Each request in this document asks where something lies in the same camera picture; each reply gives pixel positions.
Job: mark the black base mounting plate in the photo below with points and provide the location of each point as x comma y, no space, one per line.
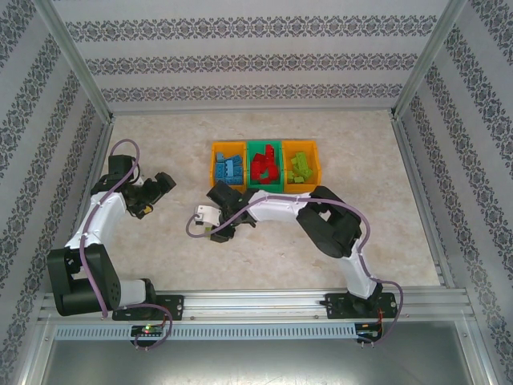
334,305
174,306

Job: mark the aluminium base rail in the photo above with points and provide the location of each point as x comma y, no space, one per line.
256,305

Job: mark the aluminium back rail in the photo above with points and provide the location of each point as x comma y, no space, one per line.
256,110

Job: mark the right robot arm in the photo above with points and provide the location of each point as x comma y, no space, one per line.
276,208

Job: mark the grey metal sheet panel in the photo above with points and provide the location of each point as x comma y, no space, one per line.
256,365

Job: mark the aluminium frame post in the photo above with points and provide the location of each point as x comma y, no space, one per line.
429,52
72,52

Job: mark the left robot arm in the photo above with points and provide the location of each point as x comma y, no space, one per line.
96,216

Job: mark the long red lego brick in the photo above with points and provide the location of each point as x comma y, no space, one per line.
270,152

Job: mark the orange plastic bin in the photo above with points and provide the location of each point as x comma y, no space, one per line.
228,146
316,160

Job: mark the small circuit board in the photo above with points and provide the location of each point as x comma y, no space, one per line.
148,329
368,333

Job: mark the aluminium side rail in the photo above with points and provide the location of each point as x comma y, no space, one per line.
98,160
417,192

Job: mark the green plastic bin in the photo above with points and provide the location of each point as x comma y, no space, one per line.
264,187

